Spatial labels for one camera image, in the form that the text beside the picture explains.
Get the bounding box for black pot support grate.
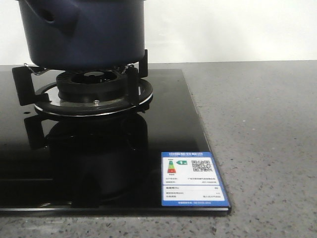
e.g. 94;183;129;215
12;54;153;118

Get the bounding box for dark blue cooking pot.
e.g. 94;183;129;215
18;0;145;70

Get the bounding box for blue energy label sticker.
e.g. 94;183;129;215
161;152;231;211

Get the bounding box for black burner head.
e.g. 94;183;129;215
56;70;127;103

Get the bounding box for black glass gas stove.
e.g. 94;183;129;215
0;68;232;217

